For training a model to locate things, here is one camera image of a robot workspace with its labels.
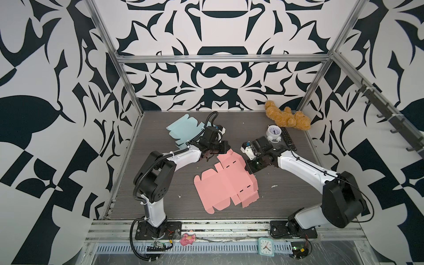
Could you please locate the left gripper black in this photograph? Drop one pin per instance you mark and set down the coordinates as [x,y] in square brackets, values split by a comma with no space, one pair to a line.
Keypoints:
[223,143]

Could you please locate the white alarm clock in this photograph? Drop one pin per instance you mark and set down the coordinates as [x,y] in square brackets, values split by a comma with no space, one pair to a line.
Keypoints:
[273,134]

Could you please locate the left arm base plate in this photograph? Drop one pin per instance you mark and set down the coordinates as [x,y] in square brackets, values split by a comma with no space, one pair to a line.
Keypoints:
[167,230]

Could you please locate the black remote control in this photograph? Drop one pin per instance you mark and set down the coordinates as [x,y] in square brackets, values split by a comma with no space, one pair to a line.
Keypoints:
[287,139]

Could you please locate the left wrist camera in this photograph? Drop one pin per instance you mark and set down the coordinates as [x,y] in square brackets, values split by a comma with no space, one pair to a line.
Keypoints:
[221,129]

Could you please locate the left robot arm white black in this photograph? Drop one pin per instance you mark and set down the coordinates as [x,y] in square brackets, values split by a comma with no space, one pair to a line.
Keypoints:
[155,176]

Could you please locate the teal square clock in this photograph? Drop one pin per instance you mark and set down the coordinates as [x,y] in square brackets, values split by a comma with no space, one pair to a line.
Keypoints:
[265,247]

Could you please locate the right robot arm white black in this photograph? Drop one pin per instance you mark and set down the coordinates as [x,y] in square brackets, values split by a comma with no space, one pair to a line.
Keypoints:
[342,200]

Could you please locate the pink small toy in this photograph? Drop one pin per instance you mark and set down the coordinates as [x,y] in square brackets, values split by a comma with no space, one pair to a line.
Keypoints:
[187,239]

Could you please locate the small circuit board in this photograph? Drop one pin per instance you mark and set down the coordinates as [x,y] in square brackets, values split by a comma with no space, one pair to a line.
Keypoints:
[159,247]
[301,251]

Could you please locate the small circuit board left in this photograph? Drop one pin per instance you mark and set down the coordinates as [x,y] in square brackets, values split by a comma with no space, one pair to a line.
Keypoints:
[159,247]

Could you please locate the brown teddy bear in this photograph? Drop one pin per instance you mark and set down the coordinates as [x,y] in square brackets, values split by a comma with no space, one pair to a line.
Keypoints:
[285,118]

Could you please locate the pink paper box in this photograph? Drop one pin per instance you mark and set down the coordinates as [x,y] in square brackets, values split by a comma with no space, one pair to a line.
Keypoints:
[227,183]

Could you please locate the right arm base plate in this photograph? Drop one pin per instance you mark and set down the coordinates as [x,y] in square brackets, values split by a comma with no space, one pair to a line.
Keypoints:
[290,229]

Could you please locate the light blue flat paper box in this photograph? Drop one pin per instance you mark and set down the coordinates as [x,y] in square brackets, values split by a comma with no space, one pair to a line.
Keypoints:
[185,129]

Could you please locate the small circuit board right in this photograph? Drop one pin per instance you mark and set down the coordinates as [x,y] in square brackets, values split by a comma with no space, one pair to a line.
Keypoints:
[301,251]

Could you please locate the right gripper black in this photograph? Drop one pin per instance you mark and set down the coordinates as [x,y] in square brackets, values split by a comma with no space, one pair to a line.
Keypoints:
[248,168]

